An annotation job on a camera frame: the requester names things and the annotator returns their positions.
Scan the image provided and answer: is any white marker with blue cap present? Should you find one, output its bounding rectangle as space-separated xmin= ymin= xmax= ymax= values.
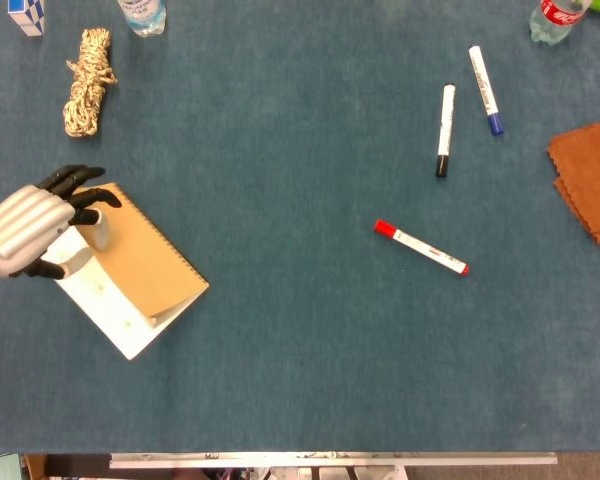
xmin=468 ymin=45 xmax=506 ymax=137

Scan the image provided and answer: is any clear water bottle blue label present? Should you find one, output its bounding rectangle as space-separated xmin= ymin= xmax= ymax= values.
xmin=117 ymin=0 xmax=169 ymax=39

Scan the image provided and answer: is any clear bottle with red label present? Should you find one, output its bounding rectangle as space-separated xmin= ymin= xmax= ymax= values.
xmin=528 ymin=0 xmax=593 ymax=46

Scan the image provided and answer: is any spiral notebook with kraft cover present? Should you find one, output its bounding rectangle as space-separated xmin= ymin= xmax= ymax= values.
xmin=52 ymin=181 xmax=211 ymax=362

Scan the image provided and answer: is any white marker with black cap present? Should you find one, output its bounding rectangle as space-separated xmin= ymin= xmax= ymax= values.
xmin=434 ymin=83 xmax=457 ymax=179

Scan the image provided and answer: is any blue and white box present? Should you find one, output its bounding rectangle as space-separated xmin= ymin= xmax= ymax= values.
xmin=7 ymin=0 xmax=46 ymax=38

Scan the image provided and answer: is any white marker with red cap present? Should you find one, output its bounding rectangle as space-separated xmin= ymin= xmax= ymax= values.
xmin=372 ymin=218 xmax=471 ymax=278

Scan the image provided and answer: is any left silver and black hand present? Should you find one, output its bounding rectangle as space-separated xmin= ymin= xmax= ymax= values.
xmin=0 ymin=164 xmax=124 ymax=281

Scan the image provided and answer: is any coiled beige braided rope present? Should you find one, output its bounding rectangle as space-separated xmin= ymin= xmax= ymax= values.
xmin=62 ymin=27 xmax=119 ymax=139

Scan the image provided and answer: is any brown folded cloth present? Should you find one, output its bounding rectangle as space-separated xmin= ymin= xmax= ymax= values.
xmin=545 ymin=117 xmax=600 ymax=247

